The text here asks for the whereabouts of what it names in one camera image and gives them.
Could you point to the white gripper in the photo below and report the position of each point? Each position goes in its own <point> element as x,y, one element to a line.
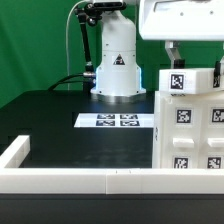
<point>182,20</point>

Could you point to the white U-shaped fence wall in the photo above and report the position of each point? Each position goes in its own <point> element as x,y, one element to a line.
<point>16,179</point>

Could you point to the white cabinet top block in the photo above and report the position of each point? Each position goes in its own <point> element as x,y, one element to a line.
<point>190,81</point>

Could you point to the white cabinet door panel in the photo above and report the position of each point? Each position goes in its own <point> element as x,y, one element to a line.
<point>213,136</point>
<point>184,135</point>

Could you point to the white marker base plate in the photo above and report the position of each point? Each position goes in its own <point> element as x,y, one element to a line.
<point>114,120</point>

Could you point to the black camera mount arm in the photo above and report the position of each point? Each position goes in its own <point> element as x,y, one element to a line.
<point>87,16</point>

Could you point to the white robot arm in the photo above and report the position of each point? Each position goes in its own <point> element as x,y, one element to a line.
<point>118,77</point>

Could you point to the white cabinet body box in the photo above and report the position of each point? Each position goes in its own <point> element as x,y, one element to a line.
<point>164,117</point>

